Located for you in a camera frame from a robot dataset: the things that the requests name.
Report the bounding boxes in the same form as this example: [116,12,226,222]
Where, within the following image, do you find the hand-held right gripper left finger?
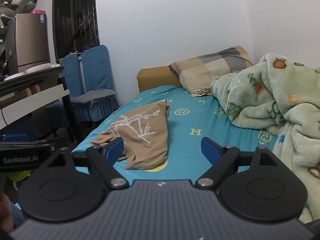
[47,137,129,190]

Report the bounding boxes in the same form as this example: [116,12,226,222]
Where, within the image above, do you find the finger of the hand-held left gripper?
[1,134,30,143]

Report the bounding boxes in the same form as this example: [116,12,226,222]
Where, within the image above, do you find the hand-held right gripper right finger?
[195,137,279,190]

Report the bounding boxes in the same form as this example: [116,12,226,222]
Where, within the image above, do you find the tan printed t-shirt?
[90,100,171,170]

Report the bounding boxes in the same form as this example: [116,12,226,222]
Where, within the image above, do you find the dark blue covered chair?
[0,116,42,140]

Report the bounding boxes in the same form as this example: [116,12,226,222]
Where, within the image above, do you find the green stool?
[7,170,32,182]

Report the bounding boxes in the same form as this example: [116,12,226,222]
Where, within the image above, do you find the teal patterned bed sheet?
[71,84,283,182]

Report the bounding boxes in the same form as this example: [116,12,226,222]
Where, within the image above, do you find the grey seat cushion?
[71,89,118,108]

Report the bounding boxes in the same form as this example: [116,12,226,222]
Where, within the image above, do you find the dark dining table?
[0,65,83,143]

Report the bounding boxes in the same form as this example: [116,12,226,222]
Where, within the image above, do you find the white plate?
[4,72,27,81]
[25,63,52,73]

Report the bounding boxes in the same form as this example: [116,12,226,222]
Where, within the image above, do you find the green fleece blanket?
[209,52,320,224]

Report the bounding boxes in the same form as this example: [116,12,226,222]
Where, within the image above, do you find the blue pleated fabric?
[72,44,120,122]

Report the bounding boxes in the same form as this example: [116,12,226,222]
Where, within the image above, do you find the tan padded headboard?
[137,66,183,93]

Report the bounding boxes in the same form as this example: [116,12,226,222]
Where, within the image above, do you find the plaid pillow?
[169,45,254,97]

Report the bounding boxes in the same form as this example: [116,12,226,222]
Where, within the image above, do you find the silver refrigerator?
[9,13,50,74]

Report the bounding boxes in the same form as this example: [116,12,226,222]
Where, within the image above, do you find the dark window with grille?
[51,0,100,60]

